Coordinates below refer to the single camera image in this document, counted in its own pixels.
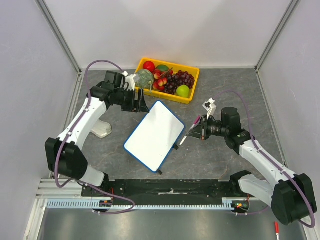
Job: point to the green pear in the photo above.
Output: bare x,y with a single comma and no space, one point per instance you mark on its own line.
183,91

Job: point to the light blue cable duct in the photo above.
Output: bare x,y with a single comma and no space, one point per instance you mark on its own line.
99,204

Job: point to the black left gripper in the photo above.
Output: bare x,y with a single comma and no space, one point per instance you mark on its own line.
139,106

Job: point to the yellow plastic fruit tray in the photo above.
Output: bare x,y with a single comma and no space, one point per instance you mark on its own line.
175,67

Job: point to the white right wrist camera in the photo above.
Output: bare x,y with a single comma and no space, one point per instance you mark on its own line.
210,107

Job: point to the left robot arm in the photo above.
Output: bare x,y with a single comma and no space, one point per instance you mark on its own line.
64,153

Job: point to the green mango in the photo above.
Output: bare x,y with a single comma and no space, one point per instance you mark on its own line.
162,68

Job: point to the purple capped whiteboard marker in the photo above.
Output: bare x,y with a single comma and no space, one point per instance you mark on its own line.
197,120

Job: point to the red cherries cluster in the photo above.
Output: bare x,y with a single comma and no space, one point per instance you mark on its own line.
161,79

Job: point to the blue framed whiteboard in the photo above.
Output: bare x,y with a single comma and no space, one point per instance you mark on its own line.
155,136

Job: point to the red apple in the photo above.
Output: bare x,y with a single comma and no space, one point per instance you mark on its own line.
149,65

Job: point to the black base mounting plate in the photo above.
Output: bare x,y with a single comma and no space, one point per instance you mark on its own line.
173,192

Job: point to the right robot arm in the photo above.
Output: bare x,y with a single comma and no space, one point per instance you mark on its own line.
289,195

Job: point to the green netted melon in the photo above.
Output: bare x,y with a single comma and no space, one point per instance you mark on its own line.
145,79

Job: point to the red marker pen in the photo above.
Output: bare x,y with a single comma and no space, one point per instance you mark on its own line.
277,230

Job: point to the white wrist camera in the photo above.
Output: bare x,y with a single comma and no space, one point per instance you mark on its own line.
130,80
210,107

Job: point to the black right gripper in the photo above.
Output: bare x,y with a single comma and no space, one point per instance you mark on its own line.
203,128

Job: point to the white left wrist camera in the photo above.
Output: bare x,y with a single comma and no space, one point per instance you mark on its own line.
130,80

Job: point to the white whiteboard eraser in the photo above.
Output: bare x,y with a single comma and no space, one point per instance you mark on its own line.
101,129

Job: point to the dark purple grape bunch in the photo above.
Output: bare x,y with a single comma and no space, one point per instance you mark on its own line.
178,79

